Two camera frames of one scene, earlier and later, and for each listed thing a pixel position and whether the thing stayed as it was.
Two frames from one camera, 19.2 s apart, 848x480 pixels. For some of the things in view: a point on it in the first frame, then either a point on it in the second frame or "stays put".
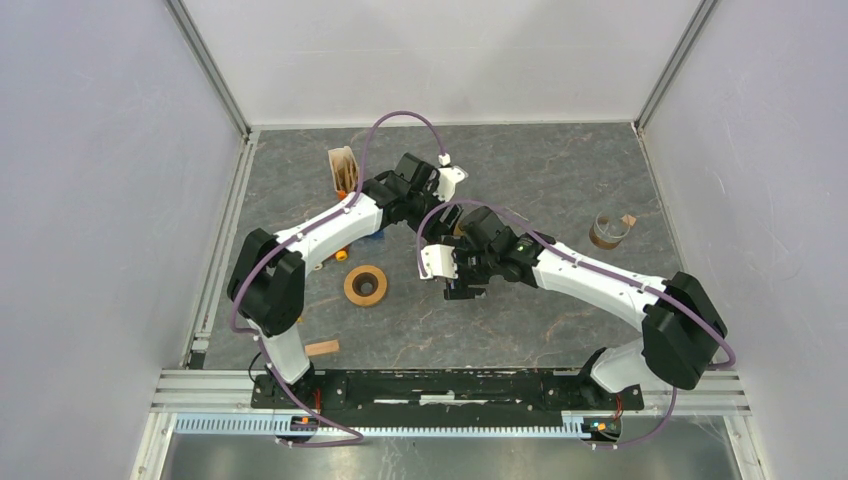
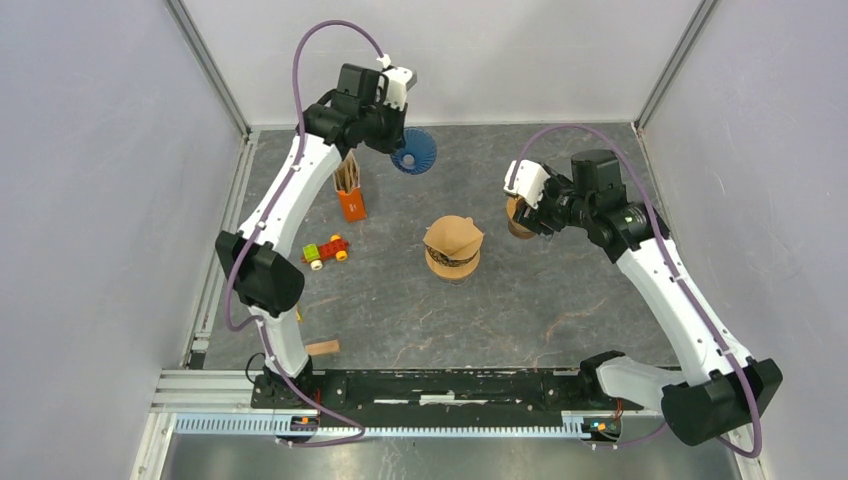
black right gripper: [458, 289] → [533, 217]
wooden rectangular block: [326, 347] stays put
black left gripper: [433, 229] → [396, 141]
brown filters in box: [344, 169] stays put
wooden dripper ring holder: [360, 274] → [516, 227]
